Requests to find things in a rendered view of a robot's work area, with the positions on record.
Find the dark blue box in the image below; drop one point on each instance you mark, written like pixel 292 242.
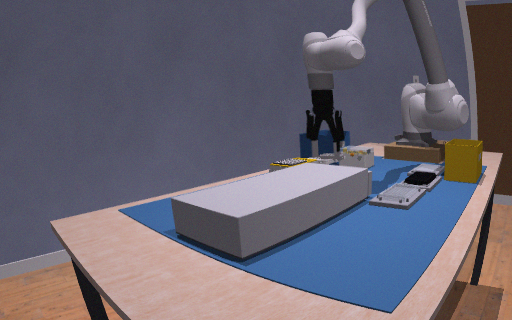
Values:
pixel 325 144

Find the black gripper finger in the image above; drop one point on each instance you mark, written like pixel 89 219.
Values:
pixel 339 132
pixel 315 132

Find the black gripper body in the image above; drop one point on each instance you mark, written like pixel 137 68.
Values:
pixel 322 100

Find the blue rectangular bench mat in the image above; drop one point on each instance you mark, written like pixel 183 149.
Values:
pixel 368 256

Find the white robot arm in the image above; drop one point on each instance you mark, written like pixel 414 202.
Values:
pixel 438 106

